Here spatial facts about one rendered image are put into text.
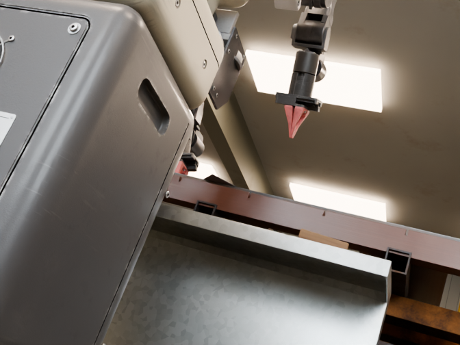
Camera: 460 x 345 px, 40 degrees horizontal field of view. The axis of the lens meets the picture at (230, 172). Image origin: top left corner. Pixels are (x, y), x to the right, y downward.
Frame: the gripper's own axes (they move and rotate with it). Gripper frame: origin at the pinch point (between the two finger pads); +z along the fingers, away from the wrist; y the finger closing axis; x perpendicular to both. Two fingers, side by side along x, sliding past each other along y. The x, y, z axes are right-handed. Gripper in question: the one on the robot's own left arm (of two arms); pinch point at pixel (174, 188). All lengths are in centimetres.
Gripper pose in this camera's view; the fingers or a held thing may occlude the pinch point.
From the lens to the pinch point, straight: 170.6
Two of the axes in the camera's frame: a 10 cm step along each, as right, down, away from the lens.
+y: -9.7, 0.1, 2.4
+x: -2.2, -4.4, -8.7
